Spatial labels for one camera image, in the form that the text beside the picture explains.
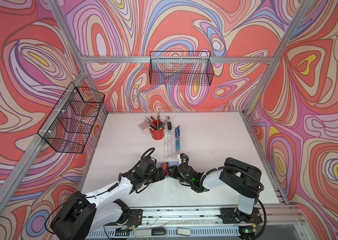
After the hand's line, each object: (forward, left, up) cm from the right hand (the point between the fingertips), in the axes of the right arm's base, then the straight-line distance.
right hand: (167, 172), depth 88 cm
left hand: (-3, +2, +3) cm, 4 cm away
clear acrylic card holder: (+17, -3, +5) cm, 18 cm away
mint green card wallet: (+5, -2, +1) cm, 6 cm away
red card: (+3, +2, +2) cm, 4 cm away
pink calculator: (+34, +16, +3) cm, 37 cm away
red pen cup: (+24, +6, +10) cm, 27 cm away
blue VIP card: (+23, -7, +10) cm, 26 cm away
